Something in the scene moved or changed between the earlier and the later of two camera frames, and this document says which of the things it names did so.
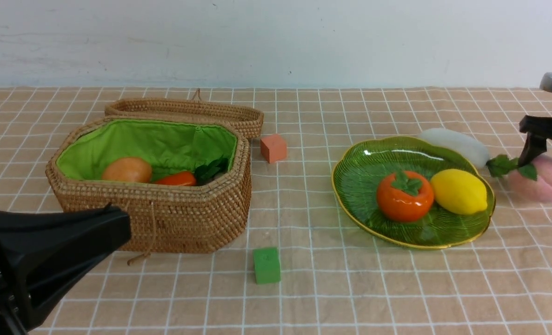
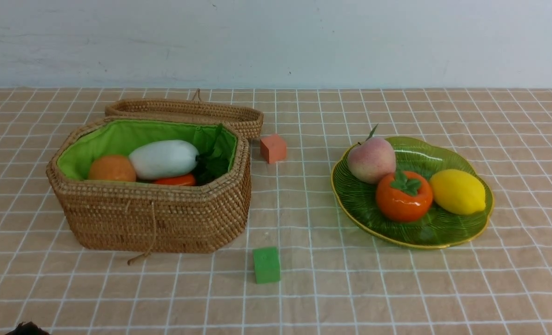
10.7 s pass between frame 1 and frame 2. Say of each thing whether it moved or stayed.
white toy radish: moved
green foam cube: stayed
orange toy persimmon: stayed
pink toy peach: moved
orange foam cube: stayed
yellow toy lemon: stayed
